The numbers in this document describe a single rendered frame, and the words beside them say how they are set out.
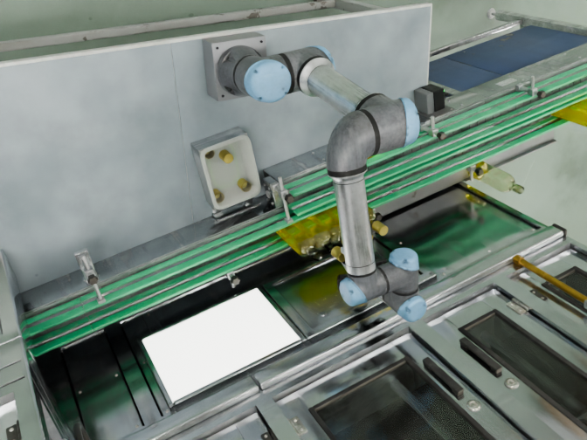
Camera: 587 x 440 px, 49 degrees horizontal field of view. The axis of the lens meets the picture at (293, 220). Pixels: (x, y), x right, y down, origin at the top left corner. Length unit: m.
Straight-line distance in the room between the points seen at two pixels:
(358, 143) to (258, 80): 0.42
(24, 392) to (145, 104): 0.94
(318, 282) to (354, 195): 0.63
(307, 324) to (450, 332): 0.41
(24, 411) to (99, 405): 0.54
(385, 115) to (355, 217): 0.25
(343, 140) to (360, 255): 0.29
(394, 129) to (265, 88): 0.44
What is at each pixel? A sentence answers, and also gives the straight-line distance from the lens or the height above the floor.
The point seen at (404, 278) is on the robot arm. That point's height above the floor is 1.52.
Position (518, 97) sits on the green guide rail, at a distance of 2.60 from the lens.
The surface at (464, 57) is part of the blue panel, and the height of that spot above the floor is 0.41.
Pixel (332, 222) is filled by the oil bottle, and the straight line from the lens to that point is 2.11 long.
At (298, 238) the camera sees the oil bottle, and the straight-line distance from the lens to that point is 2.05.
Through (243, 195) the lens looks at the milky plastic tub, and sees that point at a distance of 2.16.
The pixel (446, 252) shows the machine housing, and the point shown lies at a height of 1.20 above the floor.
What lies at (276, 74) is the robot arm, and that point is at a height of 1.07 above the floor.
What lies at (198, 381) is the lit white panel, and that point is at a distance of 1.87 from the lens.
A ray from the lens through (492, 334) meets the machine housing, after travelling 1.93.
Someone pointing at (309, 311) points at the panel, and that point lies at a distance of 2.00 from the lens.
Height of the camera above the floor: 2.66
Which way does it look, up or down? 53 degrees down
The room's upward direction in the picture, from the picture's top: 131 degrees clockwise
